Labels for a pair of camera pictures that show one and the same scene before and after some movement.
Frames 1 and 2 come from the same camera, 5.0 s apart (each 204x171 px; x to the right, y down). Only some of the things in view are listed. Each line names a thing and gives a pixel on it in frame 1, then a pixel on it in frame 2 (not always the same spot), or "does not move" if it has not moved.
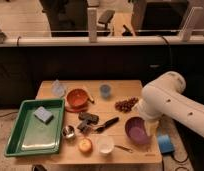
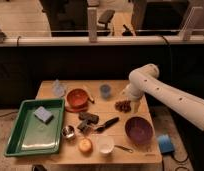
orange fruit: (85, 146) does not move
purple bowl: (136, 130) does not move
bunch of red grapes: (126, 105) does not move
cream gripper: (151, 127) -> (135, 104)
